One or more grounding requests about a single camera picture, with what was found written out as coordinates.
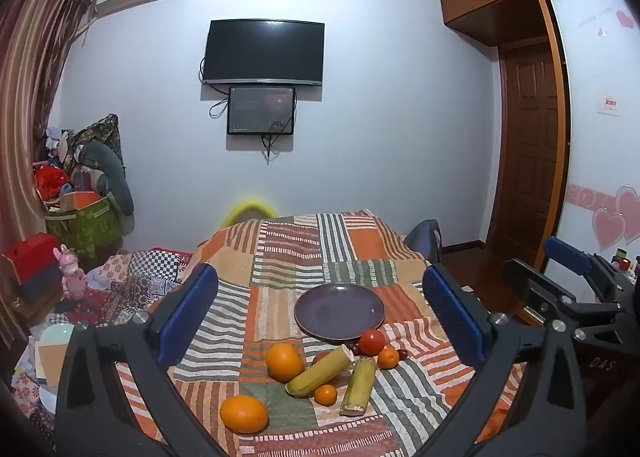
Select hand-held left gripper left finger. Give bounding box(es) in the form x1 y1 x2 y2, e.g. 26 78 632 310
55 264 221 457

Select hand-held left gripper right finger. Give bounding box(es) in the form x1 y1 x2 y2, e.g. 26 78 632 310
422 264 586 457

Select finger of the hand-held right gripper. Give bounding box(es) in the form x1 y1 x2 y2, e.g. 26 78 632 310
502 259 636 413
544 237 628 305

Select round large orange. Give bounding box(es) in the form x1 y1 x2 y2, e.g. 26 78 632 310
265 343 306 384

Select oval large orange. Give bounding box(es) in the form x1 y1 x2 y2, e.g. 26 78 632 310
219 395 270 434

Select purple plate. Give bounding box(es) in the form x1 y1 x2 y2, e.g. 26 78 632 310
294 283 386 343

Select small bottles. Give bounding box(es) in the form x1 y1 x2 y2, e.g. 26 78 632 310
611 247 640 284

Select checkered cloth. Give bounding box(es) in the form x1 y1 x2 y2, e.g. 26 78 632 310
144 247 194 283

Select floral quilt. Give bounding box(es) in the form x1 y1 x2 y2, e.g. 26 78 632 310
14 247 197 438

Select blue chair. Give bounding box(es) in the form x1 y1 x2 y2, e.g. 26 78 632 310
404 219 443 264

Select white heart-print wardrobe door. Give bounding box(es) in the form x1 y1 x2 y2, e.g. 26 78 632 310
542 0 640 288

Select brown wooden door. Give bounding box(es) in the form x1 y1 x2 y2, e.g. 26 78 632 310
496 39 562 269

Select striped patchwork blanket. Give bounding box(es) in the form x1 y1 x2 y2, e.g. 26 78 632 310
115 209 531 457

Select pink plush toy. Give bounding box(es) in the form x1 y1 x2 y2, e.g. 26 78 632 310
52 246 89 299

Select green patterned box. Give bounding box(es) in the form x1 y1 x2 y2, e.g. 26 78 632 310
44 194 124 259

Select pale green round lid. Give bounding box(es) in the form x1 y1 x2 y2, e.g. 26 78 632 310
34 322 77 388

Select orange box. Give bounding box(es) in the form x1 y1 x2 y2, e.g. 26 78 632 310
59 191 102 212

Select grey plush toy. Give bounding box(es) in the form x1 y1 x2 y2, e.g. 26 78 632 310
75 141 135 216

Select red box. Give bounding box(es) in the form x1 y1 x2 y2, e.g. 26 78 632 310
0 232 64 284

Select red bag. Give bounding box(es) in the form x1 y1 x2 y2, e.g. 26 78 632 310
32 164 72 200

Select dark patterned cushion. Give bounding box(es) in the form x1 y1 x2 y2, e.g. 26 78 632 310
69 114 125 172

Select small black monitor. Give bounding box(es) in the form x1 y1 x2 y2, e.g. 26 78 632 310
226 86 297 136

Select striped brown curtain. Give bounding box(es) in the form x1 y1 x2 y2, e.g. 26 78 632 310
0 0 97 238

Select black wall television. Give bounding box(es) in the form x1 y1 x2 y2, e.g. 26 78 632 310
204 19 326 86

